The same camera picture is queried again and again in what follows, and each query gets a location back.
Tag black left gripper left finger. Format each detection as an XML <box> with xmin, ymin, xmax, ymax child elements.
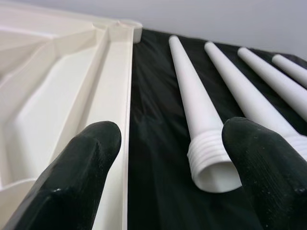
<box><xmin>4</xmin><ymin>120</ymin><xmax>122</xmax><ymax>230</ymax></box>

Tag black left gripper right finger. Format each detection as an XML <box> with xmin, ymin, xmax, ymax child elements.
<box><xmin>222</xmin><ymin>116</ymin><xmax>307</xmax><ymax>230</ymax></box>

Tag white plastic table top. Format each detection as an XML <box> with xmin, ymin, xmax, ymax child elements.
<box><xmin>0</xmin><ymin>0</ymin><xmax>144</xmax><ymax>230</ymax></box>

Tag white plastic table leg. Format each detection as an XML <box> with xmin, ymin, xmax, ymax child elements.
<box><xmin>272</xmin><ymin>54</ymin><xmax>307</xmax><ymax>89</ymax></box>
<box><xmin>167</xmin><ymin>35</ymin><xmax>243</xmax><ymax>194</ymax></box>
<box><xmin>237</xmin><ymin>47</ymin><xmax>307</xmax><ymax>118</ymax></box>
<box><xmin>203</xmin><ymin>41</ymin><xmax>307</xmax><ymax>161</ymax></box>

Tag black tablecloth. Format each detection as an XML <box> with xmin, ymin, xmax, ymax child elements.
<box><xmin>126</xmin><ymin>28</ymin><xmax>307</xmax><ymax>230</ymax></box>

